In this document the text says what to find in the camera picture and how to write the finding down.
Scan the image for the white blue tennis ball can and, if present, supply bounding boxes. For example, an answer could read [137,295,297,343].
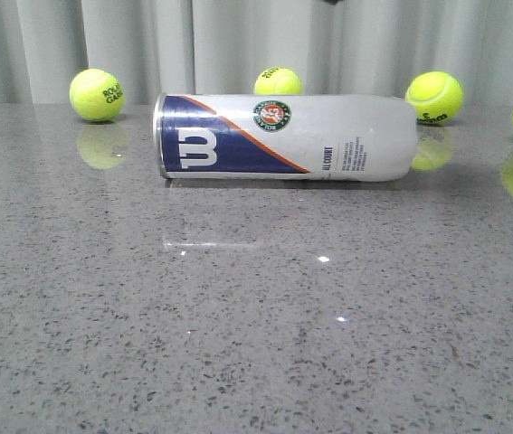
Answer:
[153,94,418,182]

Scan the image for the yellow tennis ball centre back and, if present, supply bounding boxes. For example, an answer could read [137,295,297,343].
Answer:
[253,67,302,95]

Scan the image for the yellow tennis ball Roland Garros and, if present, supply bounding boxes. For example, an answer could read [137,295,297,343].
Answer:
[69,69,125,122]

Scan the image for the yellow tennis ball Wilson print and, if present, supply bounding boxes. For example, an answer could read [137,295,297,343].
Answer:
[405,71,463,125]

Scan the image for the white pleated curtain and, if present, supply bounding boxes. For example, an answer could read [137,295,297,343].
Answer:
[0,1,513,105]

